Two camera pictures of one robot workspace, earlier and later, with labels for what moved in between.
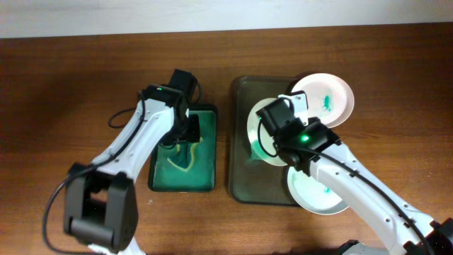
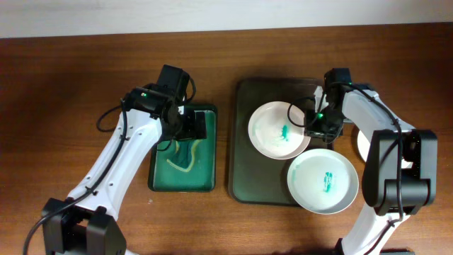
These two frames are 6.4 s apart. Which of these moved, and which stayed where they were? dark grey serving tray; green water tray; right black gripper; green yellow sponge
Moved: right black gripper
Stayed: green water tray; dark grey serving tray; green yellow sponge
